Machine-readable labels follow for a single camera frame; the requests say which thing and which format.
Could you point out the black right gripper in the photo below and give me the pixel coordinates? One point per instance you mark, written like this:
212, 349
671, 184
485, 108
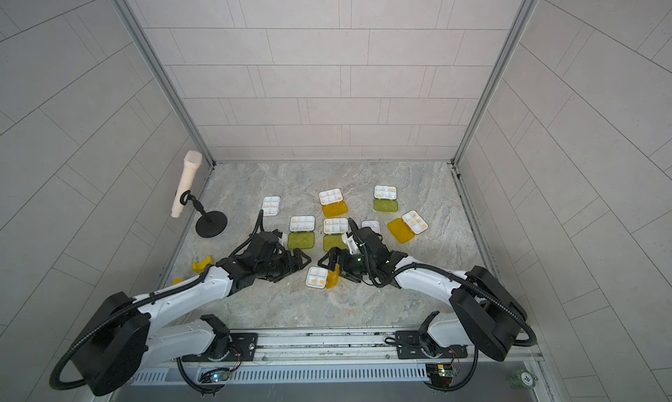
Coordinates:
345, 266

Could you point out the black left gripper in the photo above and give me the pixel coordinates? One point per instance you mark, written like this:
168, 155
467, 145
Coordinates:
298, 263

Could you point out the small yellow pillbox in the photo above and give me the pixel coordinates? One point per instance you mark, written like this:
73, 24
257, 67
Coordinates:
322, 278

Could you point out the green pillbox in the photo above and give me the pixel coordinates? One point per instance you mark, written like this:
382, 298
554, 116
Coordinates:
385, 199
302, 234
334, 229

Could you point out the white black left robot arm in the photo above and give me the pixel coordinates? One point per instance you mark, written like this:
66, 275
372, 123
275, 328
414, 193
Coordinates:
127, 334

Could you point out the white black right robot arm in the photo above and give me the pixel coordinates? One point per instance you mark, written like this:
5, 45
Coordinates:
483, 312

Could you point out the pink pillbox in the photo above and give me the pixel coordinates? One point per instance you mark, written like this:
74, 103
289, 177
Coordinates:
373, 225

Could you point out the clear white pillbox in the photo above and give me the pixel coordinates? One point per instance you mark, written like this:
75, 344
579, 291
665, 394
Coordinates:
270, 205

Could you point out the yellow six-slot pillbox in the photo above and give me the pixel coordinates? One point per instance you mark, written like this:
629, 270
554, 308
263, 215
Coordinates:
333, 203

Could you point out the yellow pillbox right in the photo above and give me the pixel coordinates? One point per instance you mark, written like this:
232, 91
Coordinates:
408, 226

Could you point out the black microphone stand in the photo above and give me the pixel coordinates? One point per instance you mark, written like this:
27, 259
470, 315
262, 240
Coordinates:
211, 223

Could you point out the yellow plastic piece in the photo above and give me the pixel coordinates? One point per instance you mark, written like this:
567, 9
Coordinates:
200, 267

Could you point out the left green circuit board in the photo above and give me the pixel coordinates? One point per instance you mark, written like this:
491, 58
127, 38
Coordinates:
216, 376

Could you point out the green circuit board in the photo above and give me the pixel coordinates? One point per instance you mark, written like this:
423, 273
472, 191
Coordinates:
216, 376
440, 375

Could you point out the beige microphone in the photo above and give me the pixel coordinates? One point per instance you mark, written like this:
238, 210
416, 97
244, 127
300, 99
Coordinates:
191, 165

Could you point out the right green circuit board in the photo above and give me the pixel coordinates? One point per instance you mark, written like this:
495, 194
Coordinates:
440, 375

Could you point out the right poker chip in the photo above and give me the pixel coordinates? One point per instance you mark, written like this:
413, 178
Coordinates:
522, 379

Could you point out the aluminium rail frame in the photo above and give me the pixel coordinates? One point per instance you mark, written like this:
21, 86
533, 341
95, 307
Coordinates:
340, 346

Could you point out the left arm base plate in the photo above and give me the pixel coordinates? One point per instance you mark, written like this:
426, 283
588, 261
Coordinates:
240, 347

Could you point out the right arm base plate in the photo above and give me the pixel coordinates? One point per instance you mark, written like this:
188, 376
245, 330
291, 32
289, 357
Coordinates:
412, 345

